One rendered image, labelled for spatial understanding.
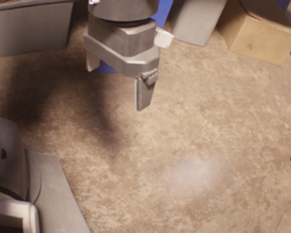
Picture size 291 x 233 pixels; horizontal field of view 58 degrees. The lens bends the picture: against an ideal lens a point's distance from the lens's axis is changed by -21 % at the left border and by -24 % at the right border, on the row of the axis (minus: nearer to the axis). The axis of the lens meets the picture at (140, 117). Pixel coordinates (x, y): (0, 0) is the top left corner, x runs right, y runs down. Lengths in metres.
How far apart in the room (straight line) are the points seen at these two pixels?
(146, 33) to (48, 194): 0.46
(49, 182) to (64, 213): 0.09
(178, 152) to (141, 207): 0.24
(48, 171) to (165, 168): 0.40
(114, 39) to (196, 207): 0.69
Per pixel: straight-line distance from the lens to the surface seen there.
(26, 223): 0.52
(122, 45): 0.37
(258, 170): 1.15
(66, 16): 1.10
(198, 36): 1.36
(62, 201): 0.70
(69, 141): 0.96
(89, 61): 0.47
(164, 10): 0.98
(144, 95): 0.41
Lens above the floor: 0.84
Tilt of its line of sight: 53 degrees down
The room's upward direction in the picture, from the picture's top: 22 degrees clockwise
